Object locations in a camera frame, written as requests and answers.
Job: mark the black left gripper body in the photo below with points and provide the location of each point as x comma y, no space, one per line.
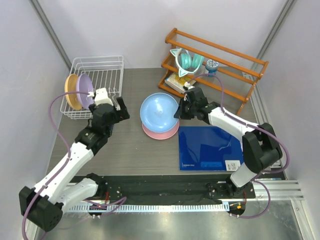
116,119

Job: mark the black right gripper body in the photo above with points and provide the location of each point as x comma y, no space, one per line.
188,109

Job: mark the blue plate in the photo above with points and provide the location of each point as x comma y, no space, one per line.
157,112

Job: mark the pink plate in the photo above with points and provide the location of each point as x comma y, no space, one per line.
163,135

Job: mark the purple plate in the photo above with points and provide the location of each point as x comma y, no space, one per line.
85,86

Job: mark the orange plate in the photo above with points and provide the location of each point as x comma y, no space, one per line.
70,86

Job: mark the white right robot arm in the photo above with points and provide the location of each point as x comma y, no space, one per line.
260,148

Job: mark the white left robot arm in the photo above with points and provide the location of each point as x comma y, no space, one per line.
46,202

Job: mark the orange wooden shelf rack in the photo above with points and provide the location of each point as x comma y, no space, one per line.
235,79

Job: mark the yellow book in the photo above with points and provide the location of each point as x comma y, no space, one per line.
177,83

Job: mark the blue folder mat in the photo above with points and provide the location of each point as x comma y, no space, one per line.
208,148

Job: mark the teal cat-ear headphones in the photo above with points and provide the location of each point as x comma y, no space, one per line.
187,64

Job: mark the blue lidded jar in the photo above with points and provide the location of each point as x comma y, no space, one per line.
211,67

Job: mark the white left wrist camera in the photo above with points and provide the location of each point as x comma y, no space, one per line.
100,96

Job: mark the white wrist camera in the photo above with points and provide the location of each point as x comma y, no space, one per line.
100,96
187,86

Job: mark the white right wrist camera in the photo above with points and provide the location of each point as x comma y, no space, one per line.
187,86

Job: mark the white wire dish rack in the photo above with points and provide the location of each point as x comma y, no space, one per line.
104,72

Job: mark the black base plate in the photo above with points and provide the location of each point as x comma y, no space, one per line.
208,186

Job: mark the aluminium slotted rail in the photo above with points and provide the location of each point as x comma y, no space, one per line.
88,208

